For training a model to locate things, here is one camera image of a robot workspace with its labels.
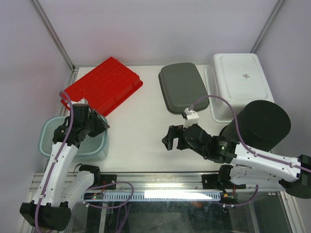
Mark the light blue perforated basket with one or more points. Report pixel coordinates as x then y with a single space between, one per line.
91 149

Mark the white slotted cable duct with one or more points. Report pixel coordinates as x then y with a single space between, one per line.
150 195

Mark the dark grey plastic tub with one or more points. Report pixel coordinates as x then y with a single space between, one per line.
181 85

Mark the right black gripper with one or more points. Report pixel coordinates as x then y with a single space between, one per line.
174 132

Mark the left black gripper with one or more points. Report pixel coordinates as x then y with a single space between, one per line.
102 125

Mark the large white plastic container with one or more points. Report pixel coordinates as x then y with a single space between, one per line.
238 78

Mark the red plastic tray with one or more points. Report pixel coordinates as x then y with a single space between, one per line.
106 86

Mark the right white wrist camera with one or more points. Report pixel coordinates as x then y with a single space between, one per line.
190 116

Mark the black ribbed bucket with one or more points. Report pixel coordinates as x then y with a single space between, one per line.
263 124

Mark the left aluminium frame post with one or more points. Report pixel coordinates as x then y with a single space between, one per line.
52 33

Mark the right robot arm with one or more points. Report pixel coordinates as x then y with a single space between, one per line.
242 166

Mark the aluminium frame post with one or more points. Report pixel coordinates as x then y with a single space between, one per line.
52 33
267 25

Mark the aluminium mounting rail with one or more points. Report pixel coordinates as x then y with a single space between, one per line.
190 181

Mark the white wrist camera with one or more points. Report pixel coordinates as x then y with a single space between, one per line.
190 116
83 101

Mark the right aluminium frame post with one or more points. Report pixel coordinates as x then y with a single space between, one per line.
267 25

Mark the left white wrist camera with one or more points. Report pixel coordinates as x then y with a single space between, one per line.
83 101

